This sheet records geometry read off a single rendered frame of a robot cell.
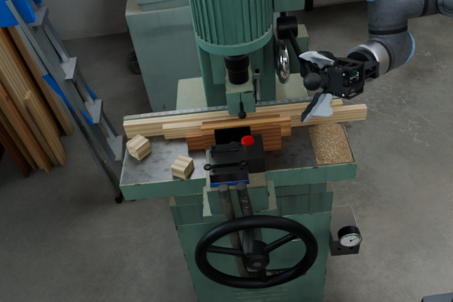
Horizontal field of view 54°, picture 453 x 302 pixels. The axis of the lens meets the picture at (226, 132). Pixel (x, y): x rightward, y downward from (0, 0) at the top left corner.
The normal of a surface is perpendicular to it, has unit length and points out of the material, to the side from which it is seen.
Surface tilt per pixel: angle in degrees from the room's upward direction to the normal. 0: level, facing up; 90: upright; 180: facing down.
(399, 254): 0
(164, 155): 0
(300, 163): 0
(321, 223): 90
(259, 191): 90
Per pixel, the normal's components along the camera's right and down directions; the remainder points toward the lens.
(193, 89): -0.10, -0.73
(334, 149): -0.07, -0.27
